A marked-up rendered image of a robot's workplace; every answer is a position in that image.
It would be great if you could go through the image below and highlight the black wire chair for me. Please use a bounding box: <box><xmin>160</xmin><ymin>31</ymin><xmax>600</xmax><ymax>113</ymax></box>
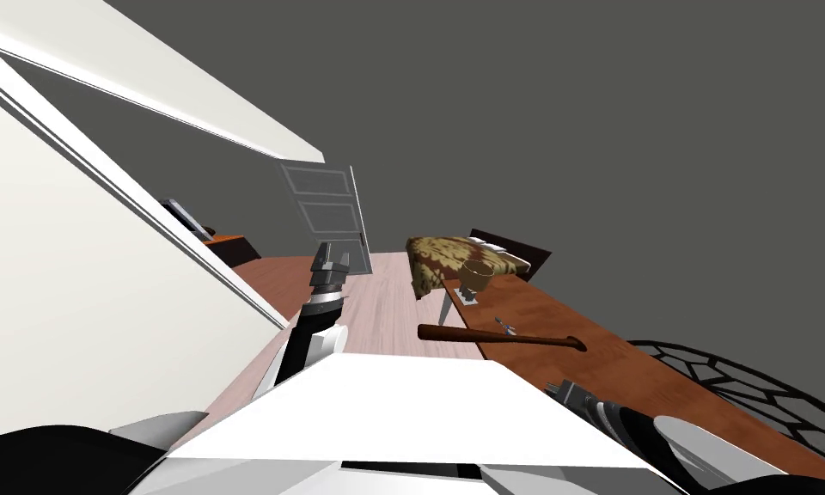
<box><xmin>625</xmin><ymin>339</ymin><xmax>825</xmax><ymax>477</ymax></box>

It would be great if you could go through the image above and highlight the brown baseball bat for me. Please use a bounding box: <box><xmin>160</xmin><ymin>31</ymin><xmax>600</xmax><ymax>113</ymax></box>
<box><xmin>416</xmin><ymin>323</ymin><xmax>589</xmax><ymax>353</ymax></box>

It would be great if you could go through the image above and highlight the bed with patterned blanket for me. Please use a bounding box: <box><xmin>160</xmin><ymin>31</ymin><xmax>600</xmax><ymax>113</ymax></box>
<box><xmin>405</xmin><ymin>228</ymin><xmax>553</xmax><ymax>301</ymax></box>

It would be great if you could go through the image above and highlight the grey panelled door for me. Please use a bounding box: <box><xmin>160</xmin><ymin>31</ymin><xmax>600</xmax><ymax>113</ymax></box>
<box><xmin>276</xmin><ymin>162</ymin><xmax>375</xmax><ymax>277</ymax></box>

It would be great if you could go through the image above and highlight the tan wooden bowl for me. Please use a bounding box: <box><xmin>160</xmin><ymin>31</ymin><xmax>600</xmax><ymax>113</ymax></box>
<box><xmin>460</xmin><ymin>259</ymin><xmax>497</xmax><ymax>294</ymax></box>

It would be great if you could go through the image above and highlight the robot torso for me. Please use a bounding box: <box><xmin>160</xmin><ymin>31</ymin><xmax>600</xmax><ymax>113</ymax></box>
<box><xmin>127</xmin><ymin>352</ymin><xmax>690</xmax><ymax>495</ymax></box>

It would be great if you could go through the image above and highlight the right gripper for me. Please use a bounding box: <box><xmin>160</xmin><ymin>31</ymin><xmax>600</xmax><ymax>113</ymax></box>
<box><xmin>553</xmin><ymin>379</ymin><xmax>598</xmax><ymax>418</ymax></box>

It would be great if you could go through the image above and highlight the brown wooden table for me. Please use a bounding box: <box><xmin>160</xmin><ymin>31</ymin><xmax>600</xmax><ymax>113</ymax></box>
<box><xmin>437</xmin><ymin>273</ymin><xmax>825</xmax><ymax>486</ymax></box>

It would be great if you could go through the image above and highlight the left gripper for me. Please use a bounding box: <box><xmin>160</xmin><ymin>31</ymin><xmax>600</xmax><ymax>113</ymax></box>
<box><xmin>309</xmin><ymin>241</ymin><xmax>351</xmax><ymax>293</ymax></box>

